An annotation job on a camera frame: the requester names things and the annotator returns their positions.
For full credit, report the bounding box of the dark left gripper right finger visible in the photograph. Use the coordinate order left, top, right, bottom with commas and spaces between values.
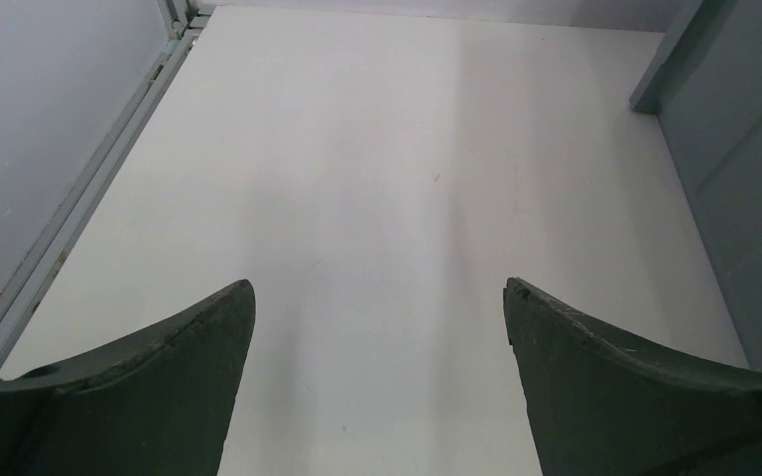
503, 278, 762, 475

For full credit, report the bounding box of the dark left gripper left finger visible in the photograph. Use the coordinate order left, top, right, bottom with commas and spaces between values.
0, 280, 256, 475

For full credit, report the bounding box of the left aluminium frame rail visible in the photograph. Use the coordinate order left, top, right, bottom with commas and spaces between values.
0, 1, 216, 370

